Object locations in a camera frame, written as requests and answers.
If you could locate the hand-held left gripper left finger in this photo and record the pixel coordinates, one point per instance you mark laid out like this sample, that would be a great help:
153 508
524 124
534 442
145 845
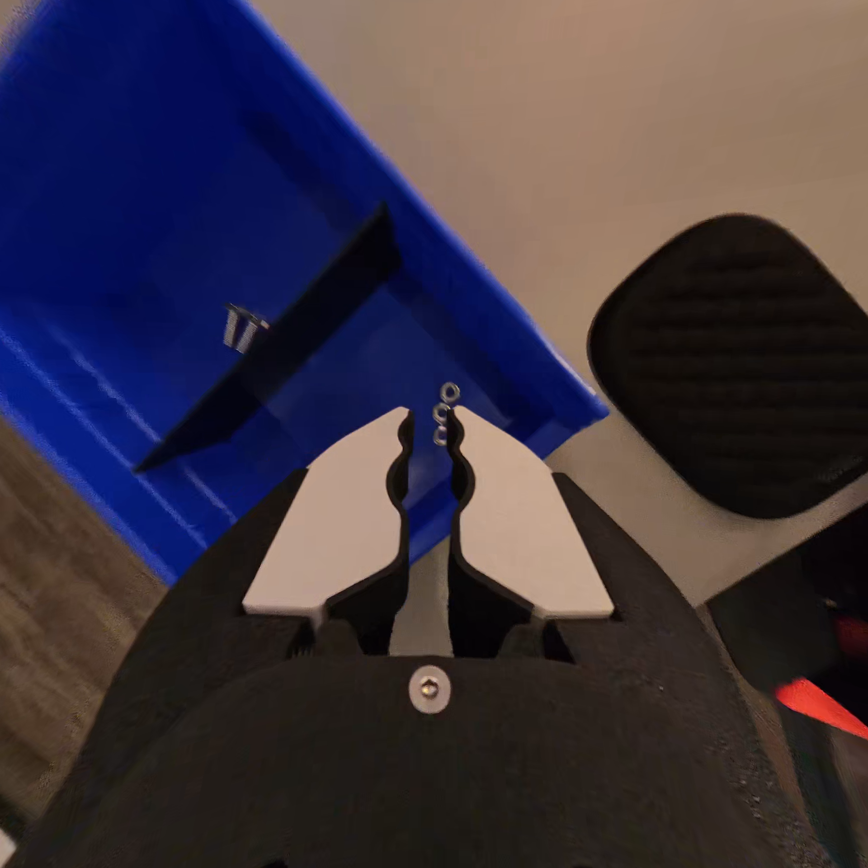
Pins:
332 529

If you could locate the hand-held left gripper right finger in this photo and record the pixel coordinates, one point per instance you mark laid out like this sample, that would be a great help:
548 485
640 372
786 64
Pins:
529 536

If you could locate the blue bin with black divider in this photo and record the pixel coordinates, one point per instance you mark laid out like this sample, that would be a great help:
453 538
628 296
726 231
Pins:
169 169

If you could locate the black bin divider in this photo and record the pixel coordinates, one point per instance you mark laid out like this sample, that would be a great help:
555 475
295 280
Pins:
305 325

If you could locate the dark object with red stripe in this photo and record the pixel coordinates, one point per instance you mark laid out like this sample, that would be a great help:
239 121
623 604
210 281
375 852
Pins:
759 610

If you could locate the black textured wrist pad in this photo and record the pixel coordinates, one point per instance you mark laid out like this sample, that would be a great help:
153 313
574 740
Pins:
732 366

